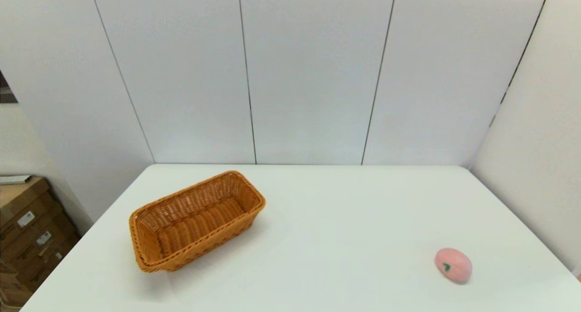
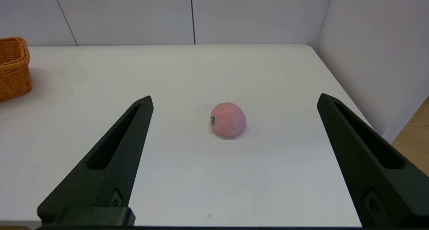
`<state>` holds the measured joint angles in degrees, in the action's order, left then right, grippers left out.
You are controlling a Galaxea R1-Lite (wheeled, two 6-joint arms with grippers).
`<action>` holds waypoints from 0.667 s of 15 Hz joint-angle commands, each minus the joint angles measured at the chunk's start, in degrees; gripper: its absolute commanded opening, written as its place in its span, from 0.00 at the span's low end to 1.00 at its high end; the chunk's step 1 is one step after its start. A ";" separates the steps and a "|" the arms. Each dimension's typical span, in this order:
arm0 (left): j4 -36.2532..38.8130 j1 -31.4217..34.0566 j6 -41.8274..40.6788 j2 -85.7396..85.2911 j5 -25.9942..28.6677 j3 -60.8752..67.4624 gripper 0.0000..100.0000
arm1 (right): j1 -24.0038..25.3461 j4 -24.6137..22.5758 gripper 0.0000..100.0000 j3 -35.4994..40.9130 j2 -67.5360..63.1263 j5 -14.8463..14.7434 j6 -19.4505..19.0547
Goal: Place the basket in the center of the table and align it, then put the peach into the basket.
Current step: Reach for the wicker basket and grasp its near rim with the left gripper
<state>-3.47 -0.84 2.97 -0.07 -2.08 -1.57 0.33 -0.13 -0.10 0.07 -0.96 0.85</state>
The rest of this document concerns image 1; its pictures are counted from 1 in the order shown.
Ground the orange woven wicker basket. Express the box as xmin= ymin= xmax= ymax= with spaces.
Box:
xmin=129 ymin=170 xmax=266 ymax=273

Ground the pink plush peach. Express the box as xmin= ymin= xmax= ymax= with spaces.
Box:
xmin=434 ymin=248 xmax=473 ymax=284

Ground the white flat board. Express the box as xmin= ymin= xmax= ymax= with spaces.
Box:
xmin=0 ymin=174 xmax=33 ymax=185

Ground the dark wall fixture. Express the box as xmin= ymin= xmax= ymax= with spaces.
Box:
xmin=0 ymin=71 xmax=19 ymax=104

